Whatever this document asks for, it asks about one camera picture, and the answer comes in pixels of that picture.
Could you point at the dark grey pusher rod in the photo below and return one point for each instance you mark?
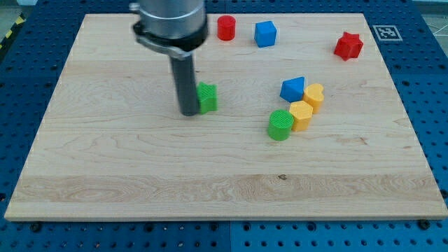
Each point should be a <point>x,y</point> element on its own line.
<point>184,79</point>

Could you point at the green star block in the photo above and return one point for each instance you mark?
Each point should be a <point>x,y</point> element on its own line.
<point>207,97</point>

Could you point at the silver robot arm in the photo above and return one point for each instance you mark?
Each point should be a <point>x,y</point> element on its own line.
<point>174,28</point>

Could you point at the red star block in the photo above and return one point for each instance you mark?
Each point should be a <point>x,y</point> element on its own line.
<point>348,46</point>

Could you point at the red cylinder block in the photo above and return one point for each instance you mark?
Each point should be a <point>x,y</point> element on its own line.
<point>226,25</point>

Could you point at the blue cube block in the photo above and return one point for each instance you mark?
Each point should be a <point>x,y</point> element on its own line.
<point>265,34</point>

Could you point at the green cylinder block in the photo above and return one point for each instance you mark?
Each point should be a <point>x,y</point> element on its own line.
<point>280,125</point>

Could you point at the blue pentagon block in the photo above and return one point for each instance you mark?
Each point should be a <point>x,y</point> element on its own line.
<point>292,90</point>

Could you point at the wooden board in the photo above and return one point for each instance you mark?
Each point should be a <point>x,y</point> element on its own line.
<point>113,146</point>

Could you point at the yellow hexagon block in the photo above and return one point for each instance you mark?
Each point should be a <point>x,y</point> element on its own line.
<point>302,114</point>

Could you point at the yellow heart block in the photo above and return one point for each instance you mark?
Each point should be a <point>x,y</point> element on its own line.
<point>313,95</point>

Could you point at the white fiducial marker tag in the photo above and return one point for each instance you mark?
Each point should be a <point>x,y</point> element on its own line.
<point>387,32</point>

